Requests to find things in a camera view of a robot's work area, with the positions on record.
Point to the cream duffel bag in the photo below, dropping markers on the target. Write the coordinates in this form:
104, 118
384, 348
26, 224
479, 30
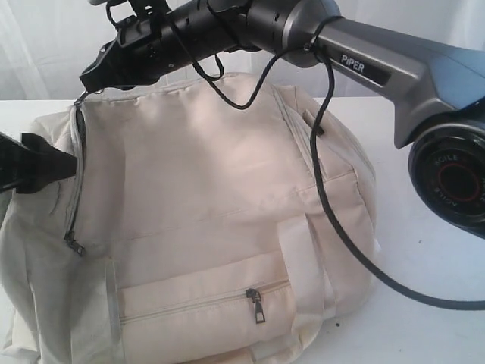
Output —
192, 232

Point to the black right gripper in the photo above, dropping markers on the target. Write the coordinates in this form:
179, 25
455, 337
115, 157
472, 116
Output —
146, 47

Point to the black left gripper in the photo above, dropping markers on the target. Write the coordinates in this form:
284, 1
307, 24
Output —
44, 163

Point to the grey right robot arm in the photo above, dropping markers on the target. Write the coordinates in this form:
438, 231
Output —
437, 89

